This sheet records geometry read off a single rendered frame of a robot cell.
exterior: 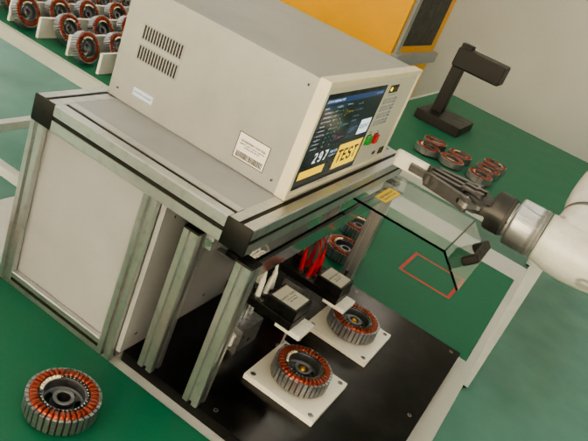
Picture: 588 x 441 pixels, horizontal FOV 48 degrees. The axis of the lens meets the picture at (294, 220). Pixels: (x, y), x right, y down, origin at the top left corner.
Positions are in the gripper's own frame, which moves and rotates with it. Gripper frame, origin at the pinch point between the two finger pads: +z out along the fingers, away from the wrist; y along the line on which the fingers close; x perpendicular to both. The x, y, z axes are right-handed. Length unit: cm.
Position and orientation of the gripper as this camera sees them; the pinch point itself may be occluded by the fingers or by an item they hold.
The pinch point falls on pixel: (411, 164)
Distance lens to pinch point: 126.7
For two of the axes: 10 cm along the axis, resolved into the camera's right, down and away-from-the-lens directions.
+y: 4.7, -2.3, 8.5
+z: -8.1, -5.0, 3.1
